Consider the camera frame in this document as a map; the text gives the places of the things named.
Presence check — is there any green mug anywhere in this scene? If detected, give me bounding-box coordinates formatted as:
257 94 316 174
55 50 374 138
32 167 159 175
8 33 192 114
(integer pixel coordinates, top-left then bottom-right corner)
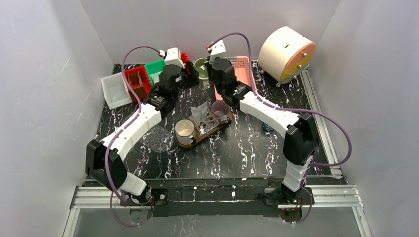
194 58 209 79

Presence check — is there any purple mug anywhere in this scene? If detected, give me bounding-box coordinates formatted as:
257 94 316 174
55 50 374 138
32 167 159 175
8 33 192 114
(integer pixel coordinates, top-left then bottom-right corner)
211 100 230 118

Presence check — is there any black cap toothpaste tube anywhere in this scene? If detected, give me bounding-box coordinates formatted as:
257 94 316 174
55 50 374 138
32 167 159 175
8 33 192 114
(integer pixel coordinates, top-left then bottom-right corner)
197 102 208 121

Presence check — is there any orange cap toothpaste tube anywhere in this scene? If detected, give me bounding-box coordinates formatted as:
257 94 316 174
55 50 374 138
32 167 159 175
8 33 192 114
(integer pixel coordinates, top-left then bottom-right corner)
190 106 203 124

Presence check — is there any beige toothbrush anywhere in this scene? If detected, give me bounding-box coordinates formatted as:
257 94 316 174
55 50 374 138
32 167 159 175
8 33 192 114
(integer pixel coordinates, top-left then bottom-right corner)
200 116 229 126

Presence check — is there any clear textured square holder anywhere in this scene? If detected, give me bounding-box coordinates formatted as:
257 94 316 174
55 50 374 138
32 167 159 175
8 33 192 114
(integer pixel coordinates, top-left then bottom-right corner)
188 112 219 138

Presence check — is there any white ribbed mug black rim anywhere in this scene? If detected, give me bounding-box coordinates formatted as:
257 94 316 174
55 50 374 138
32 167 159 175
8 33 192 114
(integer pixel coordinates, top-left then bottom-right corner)
174 119 196 146

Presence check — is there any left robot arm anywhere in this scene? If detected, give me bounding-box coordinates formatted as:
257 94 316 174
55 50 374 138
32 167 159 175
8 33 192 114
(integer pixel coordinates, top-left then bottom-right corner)
85 60 199 197

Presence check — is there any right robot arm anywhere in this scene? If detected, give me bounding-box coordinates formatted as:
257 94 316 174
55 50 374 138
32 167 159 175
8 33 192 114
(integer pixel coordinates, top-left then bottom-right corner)
205 57 320 203

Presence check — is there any brown oval wooden tray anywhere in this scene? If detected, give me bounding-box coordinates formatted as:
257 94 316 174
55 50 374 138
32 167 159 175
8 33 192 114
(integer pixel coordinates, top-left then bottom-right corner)
176 112 233 148

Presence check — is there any right red plastic bin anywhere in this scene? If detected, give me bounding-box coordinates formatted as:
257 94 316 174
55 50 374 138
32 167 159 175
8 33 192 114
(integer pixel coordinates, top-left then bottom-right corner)
180 52 189 64

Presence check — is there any red plastic bin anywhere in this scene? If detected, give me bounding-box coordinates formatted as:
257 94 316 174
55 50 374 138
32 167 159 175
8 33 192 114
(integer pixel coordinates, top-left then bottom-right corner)
124 65 152 100
180 52 189 64

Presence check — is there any pink perforated basket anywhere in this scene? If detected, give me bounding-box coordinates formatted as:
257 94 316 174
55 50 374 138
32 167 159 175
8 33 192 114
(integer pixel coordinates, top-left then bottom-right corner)
209 56 254 107

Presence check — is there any green plastic bin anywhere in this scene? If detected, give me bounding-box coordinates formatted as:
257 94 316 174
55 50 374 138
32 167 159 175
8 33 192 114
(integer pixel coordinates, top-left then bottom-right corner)
144 59 165 85

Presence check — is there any left red plastic bin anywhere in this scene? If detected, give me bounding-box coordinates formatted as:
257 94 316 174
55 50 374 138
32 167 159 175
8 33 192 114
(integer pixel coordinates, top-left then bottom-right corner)
124 65 152 100

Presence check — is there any brown wooden holder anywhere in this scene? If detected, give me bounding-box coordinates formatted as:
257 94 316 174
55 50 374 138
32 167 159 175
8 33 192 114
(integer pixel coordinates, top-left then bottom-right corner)
127 72 147 99

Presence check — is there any white plastic bin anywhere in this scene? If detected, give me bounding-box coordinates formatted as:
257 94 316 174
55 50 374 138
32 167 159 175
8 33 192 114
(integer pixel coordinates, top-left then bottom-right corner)
100 72 132 109

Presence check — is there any white cylindrical appliance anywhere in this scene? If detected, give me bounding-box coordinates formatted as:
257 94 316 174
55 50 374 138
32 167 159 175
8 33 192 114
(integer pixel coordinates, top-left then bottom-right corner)
258 26 316 85

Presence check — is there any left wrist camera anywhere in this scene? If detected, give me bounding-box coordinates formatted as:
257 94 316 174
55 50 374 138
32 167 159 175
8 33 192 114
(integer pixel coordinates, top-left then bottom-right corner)
159 47 185 68

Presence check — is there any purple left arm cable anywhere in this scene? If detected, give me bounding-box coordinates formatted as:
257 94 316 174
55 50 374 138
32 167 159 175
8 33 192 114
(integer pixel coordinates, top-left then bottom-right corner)
104 45 165 228

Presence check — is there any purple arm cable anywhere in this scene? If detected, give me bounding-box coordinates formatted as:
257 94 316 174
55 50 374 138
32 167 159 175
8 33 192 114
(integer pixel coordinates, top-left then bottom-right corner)
206 32 353 225
104 45 165 228

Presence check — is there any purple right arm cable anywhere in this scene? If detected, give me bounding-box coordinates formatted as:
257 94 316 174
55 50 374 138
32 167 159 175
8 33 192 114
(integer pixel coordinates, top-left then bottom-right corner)
206 32 353 225

